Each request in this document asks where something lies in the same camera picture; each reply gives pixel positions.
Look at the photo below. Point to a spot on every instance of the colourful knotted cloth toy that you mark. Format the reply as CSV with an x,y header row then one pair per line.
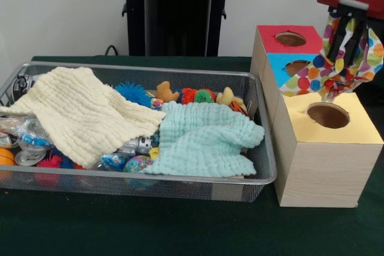
x,y
312,76

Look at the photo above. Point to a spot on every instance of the globe print ball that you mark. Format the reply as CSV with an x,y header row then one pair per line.
x,y
138,163

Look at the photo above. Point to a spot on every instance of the silver toy robot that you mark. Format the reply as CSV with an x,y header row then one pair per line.
x,y
138,145

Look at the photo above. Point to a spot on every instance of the small blue spiky ball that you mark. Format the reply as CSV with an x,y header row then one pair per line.
x,y
67,163

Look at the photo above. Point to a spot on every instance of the orange ball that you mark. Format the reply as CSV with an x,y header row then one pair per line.
x,y
6,156

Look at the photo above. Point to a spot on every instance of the light blue cloth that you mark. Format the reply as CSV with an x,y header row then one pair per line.
x,y
198,142

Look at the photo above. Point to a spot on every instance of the wooden box with three holes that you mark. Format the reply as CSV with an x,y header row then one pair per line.
x,y
324,172

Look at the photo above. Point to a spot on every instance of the silver can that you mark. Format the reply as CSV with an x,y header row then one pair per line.
x,y
30,157

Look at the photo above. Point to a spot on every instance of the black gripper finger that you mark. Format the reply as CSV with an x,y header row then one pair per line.
x,y
337,40
354,43

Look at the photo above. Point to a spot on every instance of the colourful spiky caterpillar toy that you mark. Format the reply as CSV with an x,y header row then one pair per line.
x,y
196,95

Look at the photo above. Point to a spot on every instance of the yellow toy wedge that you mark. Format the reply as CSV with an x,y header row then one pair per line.
x,y
154,153

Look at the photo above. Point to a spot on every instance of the pink spiky ball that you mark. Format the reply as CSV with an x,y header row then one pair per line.
x,y
49,161

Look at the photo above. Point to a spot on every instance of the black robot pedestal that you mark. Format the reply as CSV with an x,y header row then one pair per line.
x,y
174,13

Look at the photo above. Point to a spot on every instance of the yellow duck plush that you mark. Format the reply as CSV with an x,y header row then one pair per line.
x,y
226,97

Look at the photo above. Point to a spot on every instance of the tiger plush toy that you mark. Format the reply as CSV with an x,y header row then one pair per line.
x,y
238,106

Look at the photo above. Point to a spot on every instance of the large blue spiky ball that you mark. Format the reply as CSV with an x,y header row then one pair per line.
x,y
132,92

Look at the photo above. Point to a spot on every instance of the cream yellow cloth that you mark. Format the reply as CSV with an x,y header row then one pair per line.
x,y
78,112

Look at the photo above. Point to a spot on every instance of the shallow silver mesh bin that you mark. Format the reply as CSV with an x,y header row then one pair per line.
x,y
120,182

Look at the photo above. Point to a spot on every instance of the dark green table cloth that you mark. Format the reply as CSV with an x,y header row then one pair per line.
x,y
120,232

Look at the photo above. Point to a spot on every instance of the brown teddy plush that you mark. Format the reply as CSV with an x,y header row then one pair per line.
x,y
165,91

